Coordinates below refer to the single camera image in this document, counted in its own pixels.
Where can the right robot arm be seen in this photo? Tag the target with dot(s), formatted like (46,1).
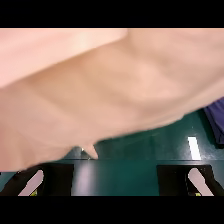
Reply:
(201,181)

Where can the dark blue garment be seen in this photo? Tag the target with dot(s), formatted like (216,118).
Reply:
(217,120)

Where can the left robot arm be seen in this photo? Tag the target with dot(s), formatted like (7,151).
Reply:
(30,183)

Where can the pale pink shirt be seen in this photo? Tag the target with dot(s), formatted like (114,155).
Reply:
(100,86)

